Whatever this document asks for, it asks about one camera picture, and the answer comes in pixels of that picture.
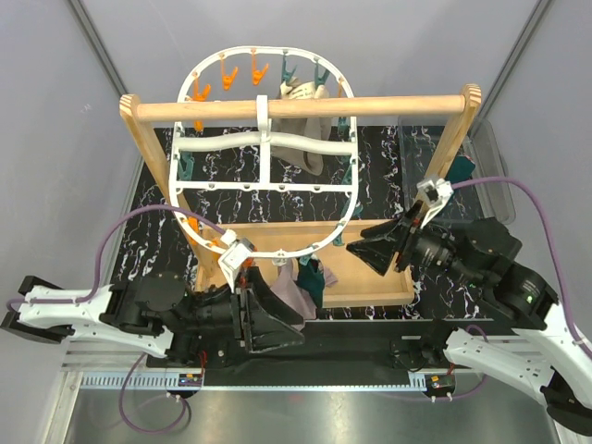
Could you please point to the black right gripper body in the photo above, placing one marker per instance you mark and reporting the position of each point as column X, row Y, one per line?
column 425, row 246

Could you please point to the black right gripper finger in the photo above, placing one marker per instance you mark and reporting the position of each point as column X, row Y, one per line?
column 394, row 229
column 377, row 253

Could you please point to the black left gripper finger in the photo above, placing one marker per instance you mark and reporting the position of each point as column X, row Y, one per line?
column 265, row 333
column 270, row 301

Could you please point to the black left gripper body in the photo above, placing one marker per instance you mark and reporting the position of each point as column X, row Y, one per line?
column 227, row 310

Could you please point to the pink sock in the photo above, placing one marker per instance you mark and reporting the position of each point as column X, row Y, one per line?
column 299, row 300

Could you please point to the dark green sock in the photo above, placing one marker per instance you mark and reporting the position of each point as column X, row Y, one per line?
column 311, row 278
column 461, row 169

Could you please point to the white round clip hanger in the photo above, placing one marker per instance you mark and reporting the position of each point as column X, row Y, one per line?
column 264, row 137

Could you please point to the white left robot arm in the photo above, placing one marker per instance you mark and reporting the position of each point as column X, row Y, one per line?
column 161, row 316

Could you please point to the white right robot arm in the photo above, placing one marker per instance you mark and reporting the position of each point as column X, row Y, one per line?
column 481, row 254

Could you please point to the wooden hanging rack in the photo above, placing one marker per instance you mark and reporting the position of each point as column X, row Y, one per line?
column 159, row 134

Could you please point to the beige sock pair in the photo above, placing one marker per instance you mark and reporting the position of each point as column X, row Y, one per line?
column 310, row 127

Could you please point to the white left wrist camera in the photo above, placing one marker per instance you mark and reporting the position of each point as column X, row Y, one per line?
column 231, row 261

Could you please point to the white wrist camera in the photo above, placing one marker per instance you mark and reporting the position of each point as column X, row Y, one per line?
column 231, row 261
column 434, row 193

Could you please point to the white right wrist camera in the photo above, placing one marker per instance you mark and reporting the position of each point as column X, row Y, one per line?
column 434, row 193

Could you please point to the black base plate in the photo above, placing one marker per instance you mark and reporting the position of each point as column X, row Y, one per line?
column 349, row 352

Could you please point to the slotted cable duct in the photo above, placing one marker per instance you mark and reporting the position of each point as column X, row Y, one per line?
column 176, row 381

